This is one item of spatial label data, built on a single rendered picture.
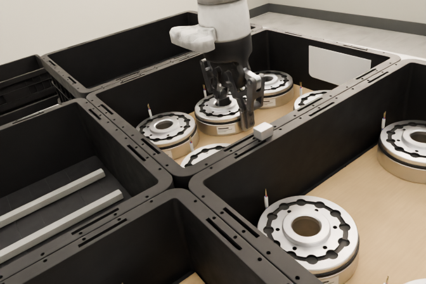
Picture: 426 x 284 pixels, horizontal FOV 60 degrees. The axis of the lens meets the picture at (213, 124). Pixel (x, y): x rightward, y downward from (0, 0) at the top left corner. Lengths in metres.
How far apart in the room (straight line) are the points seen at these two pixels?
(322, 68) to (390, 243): 0.36
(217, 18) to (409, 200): 0.33
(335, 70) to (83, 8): 2.88
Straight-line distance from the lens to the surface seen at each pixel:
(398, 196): 0.50
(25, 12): 3.27
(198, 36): 0.50
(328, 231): 0.40
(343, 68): 0.67
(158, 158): 0.41
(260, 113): 0.66
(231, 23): 0.53
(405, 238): 0.46
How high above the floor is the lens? 1.16
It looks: 30 degrees down
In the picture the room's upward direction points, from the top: 9 degrees counter-clockwise
